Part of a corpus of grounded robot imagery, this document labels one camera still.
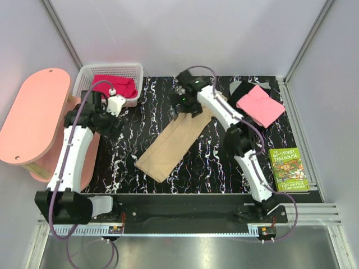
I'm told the magenta t shirt in basket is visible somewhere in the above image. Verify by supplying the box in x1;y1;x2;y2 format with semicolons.
92;75;138;99

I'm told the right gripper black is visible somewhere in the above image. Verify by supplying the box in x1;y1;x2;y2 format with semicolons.
168;92;202;120

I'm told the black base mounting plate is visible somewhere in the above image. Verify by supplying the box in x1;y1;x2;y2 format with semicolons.
73;194;288;236

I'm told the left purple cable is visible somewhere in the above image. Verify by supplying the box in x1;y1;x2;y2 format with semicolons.
48;80;120;267

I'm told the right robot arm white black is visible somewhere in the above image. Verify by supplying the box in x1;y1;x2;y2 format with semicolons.
170;70;279;222

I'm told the green treehouse book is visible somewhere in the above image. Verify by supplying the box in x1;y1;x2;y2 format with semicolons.
269;147;310;193

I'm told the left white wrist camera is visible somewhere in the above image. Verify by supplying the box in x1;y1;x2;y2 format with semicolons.
106;88;126;117

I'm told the beige t shirt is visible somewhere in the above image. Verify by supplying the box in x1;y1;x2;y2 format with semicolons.
135;105;214;183

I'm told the pink folded t shirt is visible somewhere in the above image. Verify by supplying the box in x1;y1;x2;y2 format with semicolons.
236;85;286;128

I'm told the black folded t shirt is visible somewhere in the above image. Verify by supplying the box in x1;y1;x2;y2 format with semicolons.
227;81;258;117

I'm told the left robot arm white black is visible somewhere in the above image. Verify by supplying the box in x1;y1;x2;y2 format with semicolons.
34;91;126;225

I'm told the white plastic basket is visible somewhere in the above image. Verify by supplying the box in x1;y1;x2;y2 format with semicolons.
72;63;144;107

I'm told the pink tiered shelf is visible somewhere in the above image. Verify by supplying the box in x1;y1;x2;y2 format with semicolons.
0;68;102;183

